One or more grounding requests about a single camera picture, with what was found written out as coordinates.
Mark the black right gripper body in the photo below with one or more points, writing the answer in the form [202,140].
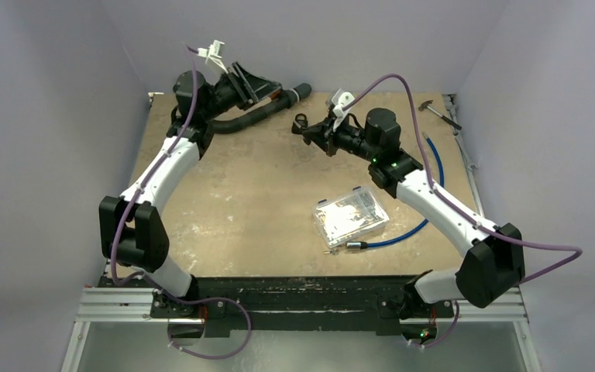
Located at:
[328,137]

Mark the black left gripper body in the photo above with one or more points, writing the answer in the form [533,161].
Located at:
[228,95]

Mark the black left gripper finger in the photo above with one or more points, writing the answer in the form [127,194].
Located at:
[254,95]
[255,85]

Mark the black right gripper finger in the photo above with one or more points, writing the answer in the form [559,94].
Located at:
[324,126]
[319,139]

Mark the orange padlock with keys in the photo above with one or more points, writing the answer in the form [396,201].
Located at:
[299,125]

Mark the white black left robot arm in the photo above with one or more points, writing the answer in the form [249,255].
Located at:
[131,229]

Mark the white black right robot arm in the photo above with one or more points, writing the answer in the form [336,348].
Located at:
[493,258]

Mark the clear plastic parts box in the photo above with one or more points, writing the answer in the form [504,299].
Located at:
[348,217]

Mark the small hammer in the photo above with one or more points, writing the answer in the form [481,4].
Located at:
[427,105]

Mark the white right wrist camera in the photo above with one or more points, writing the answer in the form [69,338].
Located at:
[338,103]

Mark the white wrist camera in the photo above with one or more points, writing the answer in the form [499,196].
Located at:
[338,103]
[213,56]

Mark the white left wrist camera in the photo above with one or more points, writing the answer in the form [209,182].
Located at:
[213,56]

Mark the black aluminium base frame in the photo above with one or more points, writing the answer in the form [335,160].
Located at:
[386,305]

